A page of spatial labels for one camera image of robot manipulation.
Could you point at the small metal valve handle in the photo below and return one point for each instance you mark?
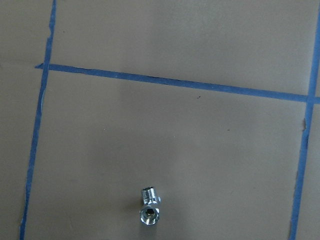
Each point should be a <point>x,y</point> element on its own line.
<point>150,210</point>

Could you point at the brown paper table cover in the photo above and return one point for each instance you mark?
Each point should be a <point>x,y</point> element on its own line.
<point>215,103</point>

